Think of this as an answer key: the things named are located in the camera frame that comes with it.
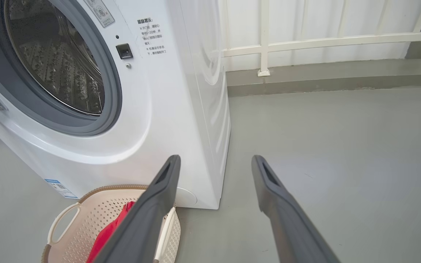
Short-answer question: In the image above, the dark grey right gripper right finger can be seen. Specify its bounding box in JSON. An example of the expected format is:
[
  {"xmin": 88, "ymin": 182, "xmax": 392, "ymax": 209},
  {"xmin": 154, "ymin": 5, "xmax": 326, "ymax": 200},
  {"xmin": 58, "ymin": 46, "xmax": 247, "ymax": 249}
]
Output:
[{"xmin": 251, "ymin": 155, "xmax": 341, "ymax": 263}]

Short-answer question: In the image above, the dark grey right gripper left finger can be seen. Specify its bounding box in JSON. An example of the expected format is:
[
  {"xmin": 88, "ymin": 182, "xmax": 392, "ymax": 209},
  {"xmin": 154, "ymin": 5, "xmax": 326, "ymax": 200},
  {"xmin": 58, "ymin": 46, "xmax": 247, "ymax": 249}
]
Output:
[{"xmin": 94, "ymin": 155, "xmax": 181, "ymax": 263}]

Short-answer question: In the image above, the red basketball jersey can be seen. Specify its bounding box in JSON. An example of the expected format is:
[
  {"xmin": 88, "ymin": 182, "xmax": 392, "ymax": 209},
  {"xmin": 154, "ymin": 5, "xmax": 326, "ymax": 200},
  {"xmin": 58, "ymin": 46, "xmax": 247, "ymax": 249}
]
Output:
[{"xmin": 86, "ymin": 201, "xmax": 136, "ymax": 263}]

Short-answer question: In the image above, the cream perforated laundry basket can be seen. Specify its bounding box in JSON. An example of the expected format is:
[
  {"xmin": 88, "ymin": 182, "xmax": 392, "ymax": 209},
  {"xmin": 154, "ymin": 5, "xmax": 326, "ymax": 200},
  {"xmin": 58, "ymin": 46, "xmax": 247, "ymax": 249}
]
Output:
[{"xmin": 42, "ymin": 184, "xmax": 182, "ymax": 263}]

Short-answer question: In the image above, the white front-load washing machine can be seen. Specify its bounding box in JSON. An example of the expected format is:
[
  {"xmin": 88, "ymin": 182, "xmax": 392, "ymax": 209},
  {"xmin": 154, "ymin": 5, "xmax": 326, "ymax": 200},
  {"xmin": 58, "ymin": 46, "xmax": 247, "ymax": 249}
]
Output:
[{"xmin": 0, "ymin": 0, "xmax": 231, "ymax": 210}]

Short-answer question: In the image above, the black door latch slot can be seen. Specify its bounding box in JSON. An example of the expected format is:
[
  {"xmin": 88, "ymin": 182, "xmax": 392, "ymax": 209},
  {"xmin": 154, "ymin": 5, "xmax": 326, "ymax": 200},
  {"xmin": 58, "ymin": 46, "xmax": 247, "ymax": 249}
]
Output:
[{"xmin": 116, "ymin": 43, "xmax": 134, "ymax": 60}]

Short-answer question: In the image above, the steel washing machine drum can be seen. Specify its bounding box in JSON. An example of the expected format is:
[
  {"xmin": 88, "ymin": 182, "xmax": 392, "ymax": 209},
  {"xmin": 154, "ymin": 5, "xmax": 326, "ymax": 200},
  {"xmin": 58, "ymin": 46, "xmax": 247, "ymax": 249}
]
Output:
[{"xmin": 4, "ymin": 0, "xmax": 105, "ymax": 117}]

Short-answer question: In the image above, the blue energy label sticker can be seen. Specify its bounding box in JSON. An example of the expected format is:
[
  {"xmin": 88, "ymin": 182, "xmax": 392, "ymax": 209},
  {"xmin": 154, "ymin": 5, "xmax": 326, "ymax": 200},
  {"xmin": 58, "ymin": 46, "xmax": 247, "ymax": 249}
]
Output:
[{"xmin": 44, "ymin": 179, "xmax": 79, "ymax": 199}]

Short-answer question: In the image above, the printed text notice sticker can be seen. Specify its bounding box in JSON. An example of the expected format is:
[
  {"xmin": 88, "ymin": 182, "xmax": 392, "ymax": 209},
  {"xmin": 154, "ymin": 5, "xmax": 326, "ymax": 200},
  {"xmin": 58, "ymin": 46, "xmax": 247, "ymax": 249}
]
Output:
[{"xmin": 136, "ymin": 18, "xmax": 168, "ymax": 56}]

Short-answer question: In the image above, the white metal railing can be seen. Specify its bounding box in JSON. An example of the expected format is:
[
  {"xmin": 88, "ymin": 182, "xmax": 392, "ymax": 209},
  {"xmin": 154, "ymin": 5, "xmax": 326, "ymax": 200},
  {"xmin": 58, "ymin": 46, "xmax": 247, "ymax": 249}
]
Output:
[{"xmin": 221, "ymin": 0, "xmax": 421, "ymax": 77}]

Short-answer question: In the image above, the grey warning sticker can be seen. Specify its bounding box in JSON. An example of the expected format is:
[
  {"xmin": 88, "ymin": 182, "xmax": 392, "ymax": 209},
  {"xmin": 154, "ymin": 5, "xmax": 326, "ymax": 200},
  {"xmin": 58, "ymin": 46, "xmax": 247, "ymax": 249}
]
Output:
[{"xmin": 83, "ymin": 0, "xmax": 115, "ymax": 28}]

